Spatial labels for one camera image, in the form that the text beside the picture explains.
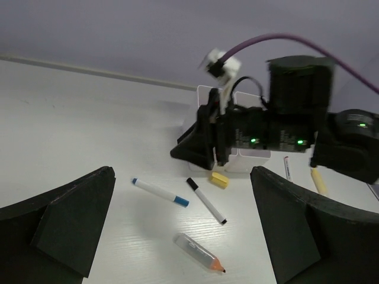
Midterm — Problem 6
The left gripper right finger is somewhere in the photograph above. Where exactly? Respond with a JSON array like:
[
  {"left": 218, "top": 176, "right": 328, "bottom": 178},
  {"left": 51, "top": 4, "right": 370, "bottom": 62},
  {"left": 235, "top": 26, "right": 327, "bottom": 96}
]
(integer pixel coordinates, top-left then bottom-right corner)
[{"left": 250, "top": 166, "right": 378, "bottom": 283}]

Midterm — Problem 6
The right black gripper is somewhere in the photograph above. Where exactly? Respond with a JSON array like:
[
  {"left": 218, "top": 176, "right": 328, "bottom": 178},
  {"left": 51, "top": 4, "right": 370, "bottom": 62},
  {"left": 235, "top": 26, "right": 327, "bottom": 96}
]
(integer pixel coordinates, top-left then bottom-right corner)
[{"left": 170, "top": 91, "right": 269, "bottom": 170}]

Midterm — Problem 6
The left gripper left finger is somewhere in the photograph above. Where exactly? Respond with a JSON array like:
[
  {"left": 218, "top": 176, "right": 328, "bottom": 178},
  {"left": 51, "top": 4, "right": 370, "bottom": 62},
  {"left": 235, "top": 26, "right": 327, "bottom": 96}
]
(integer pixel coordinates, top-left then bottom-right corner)
[{"left": 1, "top": 166, "right": 115, "bottom": 283}]

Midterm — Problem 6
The blue capped white marker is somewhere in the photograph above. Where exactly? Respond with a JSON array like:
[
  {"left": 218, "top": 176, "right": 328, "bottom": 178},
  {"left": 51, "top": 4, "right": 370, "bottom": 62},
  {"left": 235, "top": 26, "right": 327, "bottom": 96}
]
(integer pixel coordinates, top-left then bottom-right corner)
[{"left": 131, "top": 177, "right": 189, "bottom": 208}]

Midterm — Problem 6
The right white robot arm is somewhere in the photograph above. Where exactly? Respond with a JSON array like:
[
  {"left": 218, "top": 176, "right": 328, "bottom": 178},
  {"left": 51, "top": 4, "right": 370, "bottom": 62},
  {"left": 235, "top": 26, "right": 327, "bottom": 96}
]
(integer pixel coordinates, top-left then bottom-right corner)
[{"left": 170, "top": 56, "right": 378, "bottom": 184}]

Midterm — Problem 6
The yellow eraser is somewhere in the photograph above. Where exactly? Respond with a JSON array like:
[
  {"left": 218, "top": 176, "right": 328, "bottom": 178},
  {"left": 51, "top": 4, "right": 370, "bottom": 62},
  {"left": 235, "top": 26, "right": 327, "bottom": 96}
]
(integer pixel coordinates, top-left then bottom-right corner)
[{"left": 209, "top": 172, "right": 229, "bottom": 189}]

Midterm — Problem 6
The white organizer left column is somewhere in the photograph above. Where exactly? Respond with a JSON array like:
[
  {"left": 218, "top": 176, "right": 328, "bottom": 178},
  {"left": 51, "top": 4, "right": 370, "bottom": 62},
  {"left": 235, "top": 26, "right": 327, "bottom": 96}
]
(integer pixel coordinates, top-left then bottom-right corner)
[{"left": 170, "top": 88, "right": 236, "bottom": 170}]

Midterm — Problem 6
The black capped white marker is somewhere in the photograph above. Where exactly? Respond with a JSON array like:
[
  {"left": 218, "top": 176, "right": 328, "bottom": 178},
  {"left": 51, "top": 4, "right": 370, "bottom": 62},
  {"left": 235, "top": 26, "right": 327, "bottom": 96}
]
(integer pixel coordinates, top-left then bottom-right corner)
[{"left": 186, "top": 177, "right": 227, "bottom": 225}]

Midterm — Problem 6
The cream glue stick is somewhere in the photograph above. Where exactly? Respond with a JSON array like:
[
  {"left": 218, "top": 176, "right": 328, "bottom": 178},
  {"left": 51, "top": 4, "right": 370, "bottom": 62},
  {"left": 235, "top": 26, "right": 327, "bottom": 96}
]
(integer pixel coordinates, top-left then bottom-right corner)
[{"left": 310, "top": 168, "right": 328, "bottom": 196}]

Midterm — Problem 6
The red capped white marker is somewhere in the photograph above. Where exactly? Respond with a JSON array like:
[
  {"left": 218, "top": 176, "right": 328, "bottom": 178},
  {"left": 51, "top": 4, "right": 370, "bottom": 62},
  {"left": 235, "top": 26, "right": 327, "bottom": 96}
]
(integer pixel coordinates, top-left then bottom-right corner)
[{"left": 284, "top": 156, "right": 293, "bottom": 182}]

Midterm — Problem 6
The orange tipped clear tube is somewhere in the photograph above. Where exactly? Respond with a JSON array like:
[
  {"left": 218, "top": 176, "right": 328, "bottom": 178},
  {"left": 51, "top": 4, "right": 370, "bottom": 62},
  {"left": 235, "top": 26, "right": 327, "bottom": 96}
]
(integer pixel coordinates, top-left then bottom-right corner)
[{"left": 174, "top": 233, "right": 226, "bottom": 273}]

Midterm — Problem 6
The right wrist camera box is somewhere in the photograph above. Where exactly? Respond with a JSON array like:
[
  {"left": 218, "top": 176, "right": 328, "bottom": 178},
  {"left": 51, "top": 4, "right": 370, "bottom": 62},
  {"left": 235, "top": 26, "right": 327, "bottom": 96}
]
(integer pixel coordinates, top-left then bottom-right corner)
[{"left": 200, "top": 49, "right": 242, "bottom": 115}]

